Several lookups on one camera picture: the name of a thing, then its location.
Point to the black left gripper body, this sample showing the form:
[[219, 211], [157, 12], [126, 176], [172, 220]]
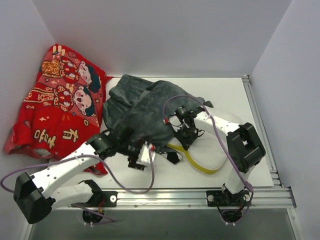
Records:
[[135, 158]]

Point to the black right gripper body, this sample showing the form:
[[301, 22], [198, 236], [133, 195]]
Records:
[[186, 135]]

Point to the white pillow yellow edge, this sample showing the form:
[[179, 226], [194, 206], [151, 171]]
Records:
[[205, 154]]

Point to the grey plush pillowcase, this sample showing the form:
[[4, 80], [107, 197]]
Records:
[[143, 105]]

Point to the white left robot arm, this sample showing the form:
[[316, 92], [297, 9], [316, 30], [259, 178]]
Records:
[[54, 177]]

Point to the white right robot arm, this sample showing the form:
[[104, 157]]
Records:
[[240, 143]]

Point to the red cartoon print pillow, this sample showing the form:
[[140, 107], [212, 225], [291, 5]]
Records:
[[62, 110]]

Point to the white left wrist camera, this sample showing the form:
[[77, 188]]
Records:
[[147, 155]]

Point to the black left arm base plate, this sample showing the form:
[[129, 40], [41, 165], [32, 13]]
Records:
[[101, 198]]

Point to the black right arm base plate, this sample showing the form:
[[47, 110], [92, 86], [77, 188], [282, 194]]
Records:
[[219, 198]]

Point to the aluminium front rail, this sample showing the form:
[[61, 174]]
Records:
[[262, 198]]

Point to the aluminium rail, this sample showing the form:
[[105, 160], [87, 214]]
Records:
[[261, 131], [262, 198]]

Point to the aluminium right side rail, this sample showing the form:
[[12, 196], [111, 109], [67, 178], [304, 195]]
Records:
[[261, 131]]

